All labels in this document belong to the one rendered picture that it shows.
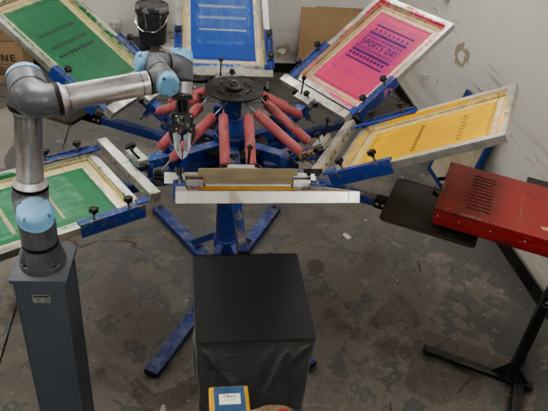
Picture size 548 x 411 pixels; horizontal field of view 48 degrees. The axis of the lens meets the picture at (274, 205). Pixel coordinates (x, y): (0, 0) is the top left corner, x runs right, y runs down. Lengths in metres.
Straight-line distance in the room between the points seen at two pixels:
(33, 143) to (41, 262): 0.39
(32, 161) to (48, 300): 0.47
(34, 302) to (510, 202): 2.08
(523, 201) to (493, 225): 0.29
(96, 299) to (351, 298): 1.55
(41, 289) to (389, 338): 2.16
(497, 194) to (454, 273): 1.34
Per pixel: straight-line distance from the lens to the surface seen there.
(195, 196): 1.89
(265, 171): 2.50
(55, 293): 2.20
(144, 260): 4.04
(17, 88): 1.92
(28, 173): 2.13
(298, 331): 2.31
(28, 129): 2.06
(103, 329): 3.63
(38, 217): 2.06
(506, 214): 2.93
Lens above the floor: 2.62
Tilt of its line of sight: 35 degrees down
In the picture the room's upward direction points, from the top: 6 degrees clockwise
